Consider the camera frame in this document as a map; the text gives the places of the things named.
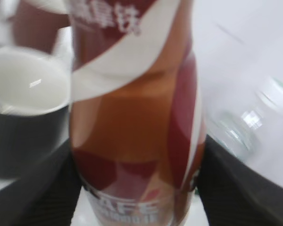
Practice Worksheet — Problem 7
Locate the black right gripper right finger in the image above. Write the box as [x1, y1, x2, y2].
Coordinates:
[197, 136, 283, 226]

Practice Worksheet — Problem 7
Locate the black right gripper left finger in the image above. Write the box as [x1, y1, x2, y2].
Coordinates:
[0, 140, 82, 226]

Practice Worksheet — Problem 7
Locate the Nescafe coffee bottle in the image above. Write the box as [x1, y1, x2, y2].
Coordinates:
[66, 0, 206, 226]

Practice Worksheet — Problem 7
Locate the clear water bottle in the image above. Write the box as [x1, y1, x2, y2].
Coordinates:
[207, 77, 283, 161]

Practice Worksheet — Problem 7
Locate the black ceramic mug front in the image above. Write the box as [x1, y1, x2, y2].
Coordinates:
[0, 47, 70, 179]

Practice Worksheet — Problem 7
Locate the dark red ceramic mug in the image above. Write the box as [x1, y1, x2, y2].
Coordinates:
[12, 0, 70, 54]

